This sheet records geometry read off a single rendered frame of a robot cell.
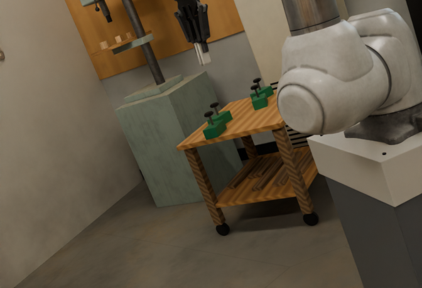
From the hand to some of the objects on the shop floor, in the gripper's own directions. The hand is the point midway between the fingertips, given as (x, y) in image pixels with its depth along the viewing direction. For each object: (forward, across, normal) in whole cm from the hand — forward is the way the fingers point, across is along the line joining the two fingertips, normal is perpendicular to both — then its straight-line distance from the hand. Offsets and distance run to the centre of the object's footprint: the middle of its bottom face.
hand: (202, 53), depth 157 cm
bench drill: (+104, +151, -98) cm, 208 cm away
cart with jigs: (+99, +66, -83) cm, 145 cm away
